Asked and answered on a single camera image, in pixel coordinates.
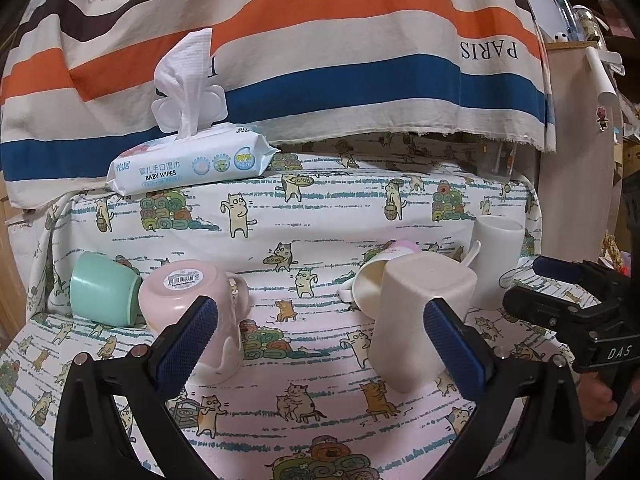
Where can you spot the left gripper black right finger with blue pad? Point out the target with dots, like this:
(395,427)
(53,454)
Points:
(549,441)

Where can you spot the beige square cup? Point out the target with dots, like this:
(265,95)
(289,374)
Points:
(400,351)

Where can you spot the mint green cup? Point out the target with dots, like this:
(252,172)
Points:
(104,291)

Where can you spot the pink upside-down mug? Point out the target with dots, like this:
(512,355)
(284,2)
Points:
(169,290)

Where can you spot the white cup pink base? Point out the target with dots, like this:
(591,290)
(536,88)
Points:
(363,290)

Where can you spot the person's hand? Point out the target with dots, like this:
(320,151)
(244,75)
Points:
(595,398)

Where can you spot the white upright mug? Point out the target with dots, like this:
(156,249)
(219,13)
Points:
(493,256)

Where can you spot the cat print bed sheet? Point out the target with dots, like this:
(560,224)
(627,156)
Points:
(306,403)

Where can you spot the white tube on cabinet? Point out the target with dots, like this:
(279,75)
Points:
(606,93)

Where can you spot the baby wipes pack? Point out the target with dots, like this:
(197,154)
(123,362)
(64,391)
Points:
(199,144)

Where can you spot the striped fabric cloth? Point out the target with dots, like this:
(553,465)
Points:
(78,83)

